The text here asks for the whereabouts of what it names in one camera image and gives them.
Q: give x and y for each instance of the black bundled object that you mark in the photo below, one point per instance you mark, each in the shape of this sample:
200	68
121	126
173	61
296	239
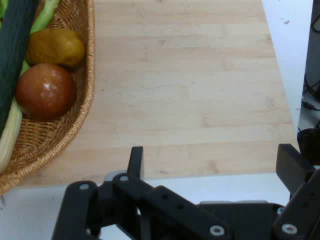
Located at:
308	145

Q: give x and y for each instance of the light green celery bunch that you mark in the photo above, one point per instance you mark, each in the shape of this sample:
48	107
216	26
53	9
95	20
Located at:
10	130

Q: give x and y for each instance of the dark green cucumber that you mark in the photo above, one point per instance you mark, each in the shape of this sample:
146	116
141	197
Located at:
12	50

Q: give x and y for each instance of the woven wicker basket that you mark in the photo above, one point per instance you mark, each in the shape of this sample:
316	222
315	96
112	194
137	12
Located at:
50	140

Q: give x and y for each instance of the red-brown round tomato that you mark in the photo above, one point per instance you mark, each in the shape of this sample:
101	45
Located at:
46	91

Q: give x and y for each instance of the dark upright box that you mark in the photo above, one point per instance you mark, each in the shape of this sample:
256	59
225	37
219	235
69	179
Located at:
314	50

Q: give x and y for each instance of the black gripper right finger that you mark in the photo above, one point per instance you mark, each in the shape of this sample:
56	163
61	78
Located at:
302	200

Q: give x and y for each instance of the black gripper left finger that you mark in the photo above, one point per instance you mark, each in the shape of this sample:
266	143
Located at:
150	200

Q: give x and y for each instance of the light wooden board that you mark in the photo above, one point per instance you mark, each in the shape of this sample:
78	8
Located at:
187	87

